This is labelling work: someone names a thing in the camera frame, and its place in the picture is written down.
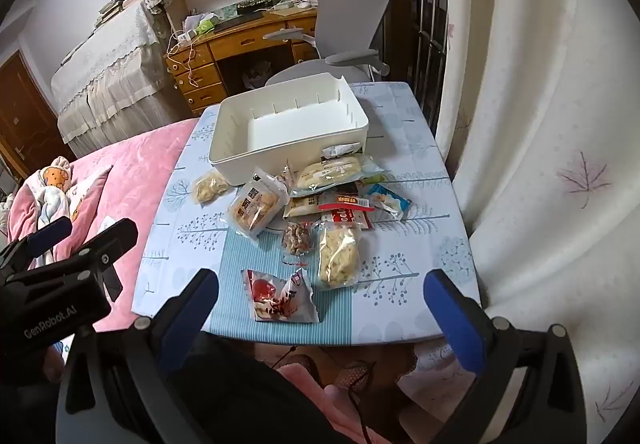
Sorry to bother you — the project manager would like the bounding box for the white plastic bin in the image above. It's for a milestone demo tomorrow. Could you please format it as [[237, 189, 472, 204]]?
[[208, 72, 371, 185]]

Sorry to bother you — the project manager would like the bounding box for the wooden desk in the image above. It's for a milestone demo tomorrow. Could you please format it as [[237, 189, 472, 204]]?
[[165, 6, 321, 114]]

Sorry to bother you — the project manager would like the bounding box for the small clear snack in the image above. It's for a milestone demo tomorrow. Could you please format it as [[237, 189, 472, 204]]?
[[277, 163, 301, 190]]

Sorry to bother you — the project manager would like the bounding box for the cartoon print pillow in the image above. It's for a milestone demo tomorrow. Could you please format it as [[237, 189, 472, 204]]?
[[10, 155, 113, 270]]

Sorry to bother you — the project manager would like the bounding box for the blue snack packet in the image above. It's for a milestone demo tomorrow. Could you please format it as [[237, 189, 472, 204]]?
[[361, 182, 412, 221]]

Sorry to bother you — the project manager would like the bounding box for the pink blanket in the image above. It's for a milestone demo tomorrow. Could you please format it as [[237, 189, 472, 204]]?
[[0, 116, 201, 360]]

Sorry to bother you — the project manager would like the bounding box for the orange snack packet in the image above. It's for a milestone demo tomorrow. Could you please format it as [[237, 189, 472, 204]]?
[[320, 190, 376, 214]]

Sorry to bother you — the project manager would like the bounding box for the lace cloth covered furniture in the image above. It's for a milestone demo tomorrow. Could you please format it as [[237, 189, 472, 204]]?
[[50, 1, 176, 159]]

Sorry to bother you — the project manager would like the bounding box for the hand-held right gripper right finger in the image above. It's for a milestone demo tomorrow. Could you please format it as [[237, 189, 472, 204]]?
[[422, 268, 588, 444]]

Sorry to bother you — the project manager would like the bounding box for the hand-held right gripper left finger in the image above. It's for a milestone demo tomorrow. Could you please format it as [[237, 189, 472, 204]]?
[[55, 268, 221, 444]]

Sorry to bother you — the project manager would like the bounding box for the beige snack packet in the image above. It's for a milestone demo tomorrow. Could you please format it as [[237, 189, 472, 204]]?
[[283, 194, 326, 219]]

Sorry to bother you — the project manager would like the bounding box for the white floral curtain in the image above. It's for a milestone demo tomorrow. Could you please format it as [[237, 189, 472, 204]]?
[[435, 0, 640, 444]]

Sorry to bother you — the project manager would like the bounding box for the clear nut packet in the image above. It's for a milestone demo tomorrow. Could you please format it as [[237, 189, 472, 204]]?
[[280, 220, 316, 259]]

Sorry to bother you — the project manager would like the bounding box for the grey office chair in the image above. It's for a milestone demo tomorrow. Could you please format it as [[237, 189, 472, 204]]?
[[262, 0, 393, 87]]

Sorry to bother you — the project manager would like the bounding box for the metal window grille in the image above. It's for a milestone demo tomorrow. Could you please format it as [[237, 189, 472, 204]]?
[[407, 0, 448, 135]]

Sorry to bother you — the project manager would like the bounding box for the wooden door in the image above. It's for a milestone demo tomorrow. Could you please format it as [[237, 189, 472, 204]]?
[[0, 49, 63, 185]]

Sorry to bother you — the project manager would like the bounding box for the orange bread packet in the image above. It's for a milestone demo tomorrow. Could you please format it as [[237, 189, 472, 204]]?
[[227, 167, 291, 239]]

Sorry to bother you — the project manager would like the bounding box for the small white snack packet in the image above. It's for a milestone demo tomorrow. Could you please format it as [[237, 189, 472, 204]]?
[[321, 142, 364, 161]]

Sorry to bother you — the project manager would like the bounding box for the white cable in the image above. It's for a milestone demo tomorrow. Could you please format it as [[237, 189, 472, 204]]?
[[166, 29, 201, 87]]

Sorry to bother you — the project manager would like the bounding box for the brown patterned slipper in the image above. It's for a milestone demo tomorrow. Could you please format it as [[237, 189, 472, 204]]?
[[295, 354, 326, 377], [334, 360, 376, 390]]

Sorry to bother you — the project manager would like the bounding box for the large clear floss bread packet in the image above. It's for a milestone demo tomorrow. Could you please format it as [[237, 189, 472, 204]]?
[[315, 220, 362, 291]]

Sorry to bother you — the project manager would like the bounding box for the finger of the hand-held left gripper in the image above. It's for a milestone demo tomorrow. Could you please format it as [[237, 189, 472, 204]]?
[[64, 217, 139, 303], [0, 216, 74, 271]]

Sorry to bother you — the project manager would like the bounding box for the small clear pastry packet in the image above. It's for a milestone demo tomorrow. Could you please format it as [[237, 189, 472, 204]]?
[[192, 170, 236, 207]]

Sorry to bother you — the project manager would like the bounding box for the tree print tablecloth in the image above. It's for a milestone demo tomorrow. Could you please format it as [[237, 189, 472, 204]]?
[[131, 81, 483, 347]]

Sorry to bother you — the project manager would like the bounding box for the person's leg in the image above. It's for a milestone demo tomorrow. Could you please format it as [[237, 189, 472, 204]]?
[[175, 334, 381, 444]]

